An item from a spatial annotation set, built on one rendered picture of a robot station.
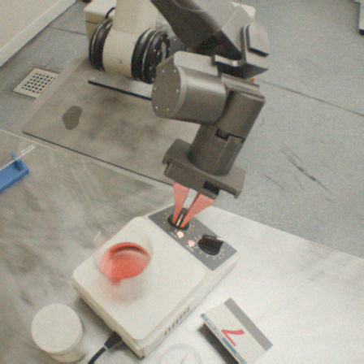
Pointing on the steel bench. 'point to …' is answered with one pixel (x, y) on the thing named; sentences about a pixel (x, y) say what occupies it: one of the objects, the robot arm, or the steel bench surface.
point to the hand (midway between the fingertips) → (180, 218)
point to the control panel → (195, 232)
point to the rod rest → (12, 173)
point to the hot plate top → (160, 301)
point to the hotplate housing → (171, 312)
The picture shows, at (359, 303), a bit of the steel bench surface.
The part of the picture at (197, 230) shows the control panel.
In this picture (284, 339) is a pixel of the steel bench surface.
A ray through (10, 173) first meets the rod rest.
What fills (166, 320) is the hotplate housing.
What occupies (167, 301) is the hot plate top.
